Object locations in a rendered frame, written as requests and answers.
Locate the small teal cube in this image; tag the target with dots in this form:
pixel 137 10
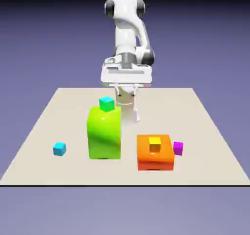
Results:
pixel 106 104

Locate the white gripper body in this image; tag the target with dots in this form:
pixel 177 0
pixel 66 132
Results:
pixel 127 76

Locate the large green box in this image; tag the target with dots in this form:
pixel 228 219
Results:
pixel 103 135

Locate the small magenta cube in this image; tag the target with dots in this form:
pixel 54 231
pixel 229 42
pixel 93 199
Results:
pixel 178 148

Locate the small yellow cube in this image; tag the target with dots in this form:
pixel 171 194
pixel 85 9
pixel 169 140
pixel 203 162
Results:
pixel 154 144

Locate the large orange box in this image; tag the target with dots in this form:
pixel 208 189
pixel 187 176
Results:
pixel 156 160

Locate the small cyan cube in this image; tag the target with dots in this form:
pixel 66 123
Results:
pixel 59 149

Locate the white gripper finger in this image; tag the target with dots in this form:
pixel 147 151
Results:
pixel 134 90
pixel 117 90

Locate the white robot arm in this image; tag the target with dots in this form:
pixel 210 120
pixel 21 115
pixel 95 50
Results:
pixel 125 34

